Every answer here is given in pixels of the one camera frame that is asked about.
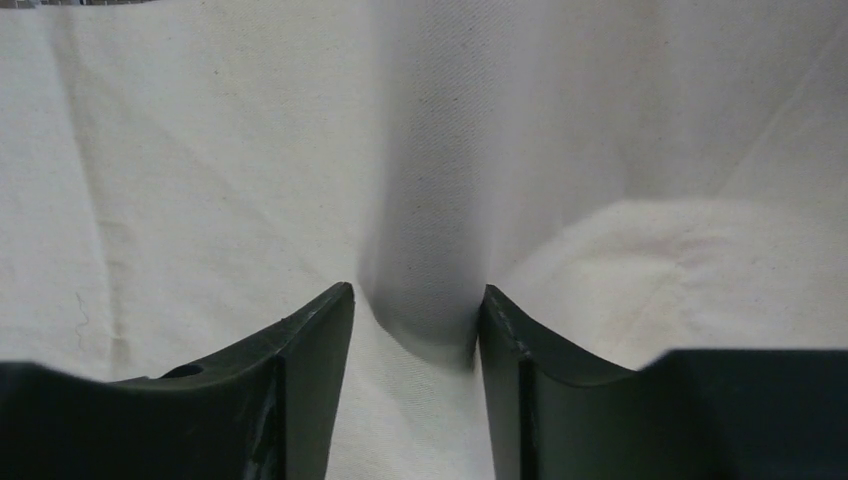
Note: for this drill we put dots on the beige cloth wrap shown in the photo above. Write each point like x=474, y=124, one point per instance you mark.
x=636, y=175

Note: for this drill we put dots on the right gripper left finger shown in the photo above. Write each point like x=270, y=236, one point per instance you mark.
x=261, y=408

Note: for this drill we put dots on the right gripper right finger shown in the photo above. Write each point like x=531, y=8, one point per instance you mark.
x=557, y=411

